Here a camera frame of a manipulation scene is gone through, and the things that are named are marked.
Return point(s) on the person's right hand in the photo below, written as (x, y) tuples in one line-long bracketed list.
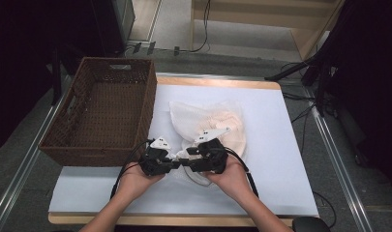
[(230, 182)]

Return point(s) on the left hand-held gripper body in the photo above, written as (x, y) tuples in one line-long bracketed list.
[(155, 161)]

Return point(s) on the wooden table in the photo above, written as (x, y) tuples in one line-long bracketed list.
[(171, 221)]

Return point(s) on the white mesh laundry bag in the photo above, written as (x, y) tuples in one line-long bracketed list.
[(190, 119)]

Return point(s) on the person's left hand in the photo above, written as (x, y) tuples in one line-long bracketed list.
[(135, 183)]

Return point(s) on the light wooden shelf frame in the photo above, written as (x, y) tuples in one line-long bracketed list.
[(300, 35)]

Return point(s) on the brown wicker basket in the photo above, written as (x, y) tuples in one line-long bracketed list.
[(100, 106)]

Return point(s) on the black metal stand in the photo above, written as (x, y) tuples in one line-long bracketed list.
[(300, 66)]

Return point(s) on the cream cloth garment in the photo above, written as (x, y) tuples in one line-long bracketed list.
[(229, 124)]

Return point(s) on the metal floor rail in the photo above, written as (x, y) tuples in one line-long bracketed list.
[(22, 167), (338, 161)]

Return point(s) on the white table mat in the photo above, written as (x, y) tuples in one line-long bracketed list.
[(274, 145)]

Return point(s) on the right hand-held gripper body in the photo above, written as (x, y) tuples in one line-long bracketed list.
[(213, 158)]

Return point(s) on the black cabinet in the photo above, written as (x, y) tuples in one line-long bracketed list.
[(116, 22)]

